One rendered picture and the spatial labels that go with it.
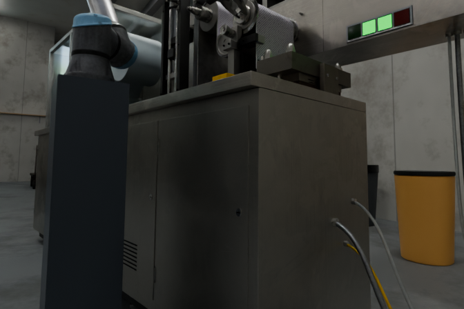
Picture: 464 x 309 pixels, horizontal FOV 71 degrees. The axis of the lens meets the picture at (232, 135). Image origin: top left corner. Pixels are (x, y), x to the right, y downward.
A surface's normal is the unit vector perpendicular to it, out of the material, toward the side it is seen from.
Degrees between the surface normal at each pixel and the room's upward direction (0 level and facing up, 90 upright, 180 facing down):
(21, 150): 90
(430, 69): 90
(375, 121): 90
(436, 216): 93
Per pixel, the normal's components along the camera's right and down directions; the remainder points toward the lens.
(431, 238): -0.32, -0.04
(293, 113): 0.68, -0.05
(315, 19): -0.74, -0.07
